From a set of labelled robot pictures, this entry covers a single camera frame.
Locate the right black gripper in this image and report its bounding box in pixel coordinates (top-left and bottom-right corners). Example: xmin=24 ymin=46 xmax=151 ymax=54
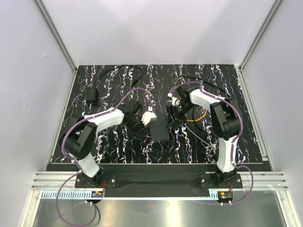
xmin=166 ymin=102 xmax=195 ymax=130

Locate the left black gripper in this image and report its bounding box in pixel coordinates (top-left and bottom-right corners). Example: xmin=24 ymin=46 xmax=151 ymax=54
xmin=125 ymin=116 xmax=149 ymax=140

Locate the black power adapter cable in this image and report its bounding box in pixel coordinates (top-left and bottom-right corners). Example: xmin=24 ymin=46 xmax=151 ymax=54
xmin=85 ymin=65 xmax=143 ymax=109

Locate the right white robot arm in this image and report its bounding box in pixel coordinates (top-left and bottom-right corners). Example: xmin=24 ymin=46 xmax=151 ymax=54
xmin=166 ymin=86 xmax=243 ymax=188

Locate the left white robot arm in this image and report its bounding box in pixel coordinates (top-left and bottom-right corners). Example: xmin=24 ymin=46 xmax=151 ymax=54
xmin=58 ymin=102 xmax=157 ymax=187

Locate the black marble pattern mat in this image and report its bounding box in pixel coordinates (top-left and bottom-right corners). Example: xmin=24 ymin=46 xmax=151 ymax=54
xmin=63 ymin=64 xmax=270 ymax=171

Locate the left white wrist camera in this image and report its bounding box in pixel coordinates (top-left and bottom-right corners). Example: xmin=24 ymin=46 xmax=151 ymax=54
xmin=141 ymin=106 xmax=157 ymax=126

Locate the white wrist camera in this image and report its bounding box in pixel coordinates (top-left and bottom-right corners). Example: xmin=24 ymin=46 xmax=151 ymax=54
xmin=167 ymin=93 xmax=181 ymax=106
xmin=141 ymin=106 xmax=157 ymax=126

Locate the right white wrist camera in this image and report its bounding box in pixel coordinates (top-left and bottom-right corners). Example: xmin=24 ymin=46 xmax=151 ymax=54
xmin=167 ymin=93 xmax=181 ymax=106

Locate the grey ethernet cable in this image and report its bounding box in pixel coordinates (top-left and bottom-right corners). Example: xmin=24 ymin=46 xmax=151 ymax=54
xmin=183 ymin=125 xmax=218 ymax=150

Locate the orange ethernet cable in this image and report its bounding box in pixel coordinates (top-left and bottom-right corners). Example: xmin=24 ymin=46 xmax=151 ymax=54
xmin=186 ymin=106 xmax=207 ymax=122

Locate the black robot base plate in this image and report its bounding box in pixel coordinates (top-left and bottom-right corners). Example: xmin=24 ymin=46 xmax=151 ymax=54
xmin=75 ymin=164 xmax=243 ymax=193

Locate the black cable gold connector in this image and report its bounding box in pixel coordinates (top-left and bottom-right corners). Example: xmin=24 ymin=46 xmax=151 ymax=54
xmin=180 ymin=74 xmax=244 ymax=140

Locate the white slotted cable duct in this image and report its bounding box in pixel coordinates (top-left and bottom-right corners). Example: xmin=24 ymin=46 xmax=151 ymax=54
xmin=42 ymin=189 xmax=220 ymax=201

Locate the left aluminium frame post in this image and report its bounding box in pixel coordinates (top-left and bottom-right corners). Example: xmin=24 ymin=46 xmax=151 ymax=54
xmin=33 ymin=0 xmax=79 ymax=74

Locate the aluminium frame post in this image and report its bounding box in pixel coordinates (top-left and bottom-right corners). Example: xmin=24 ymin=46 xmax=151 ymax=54
xmin=33 ymin=0 xmax=79 ymax=74
xmin=239 ymin=0 xmax=284 ymax=71

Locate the aluminium front rail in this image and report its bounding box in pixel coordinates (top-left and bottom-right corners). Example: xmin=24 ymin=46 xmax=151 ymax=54
xmin=31 ymin=171 xmax=288 ymax=191

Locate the right aluminium frame post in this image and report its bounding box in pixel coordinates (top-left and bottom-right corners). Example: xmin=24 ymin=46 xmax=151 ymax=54
xmin=239 ymin=0 xmax=284 ymax=71

